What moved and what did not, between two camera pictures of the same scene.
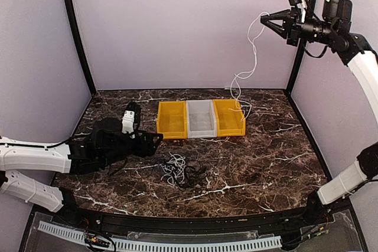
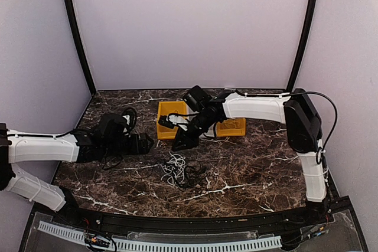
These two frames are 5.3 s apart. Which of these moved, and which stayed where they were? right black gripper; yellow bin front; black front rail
Moved: right black gripper
Stayed: yellow bin front; black front rail
